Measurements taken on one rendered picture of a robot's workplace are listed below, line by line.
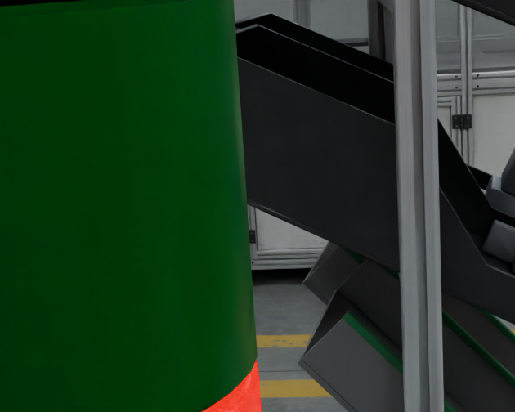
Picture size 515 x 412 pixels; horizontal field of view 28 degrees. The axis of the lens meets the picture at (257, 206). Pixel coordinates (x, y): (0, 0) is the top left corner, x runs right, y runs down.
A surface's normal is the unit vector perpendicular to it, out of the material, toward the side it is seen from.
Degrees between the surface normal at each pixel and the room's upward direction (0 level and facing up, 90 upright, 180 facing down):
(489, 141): 90
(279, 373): 0
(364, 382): 90
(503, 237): 90
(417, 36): 90
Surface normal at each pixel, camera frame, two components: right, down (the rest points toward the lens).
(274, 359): -0.07, -0.97
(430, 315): -0.07, 0.24
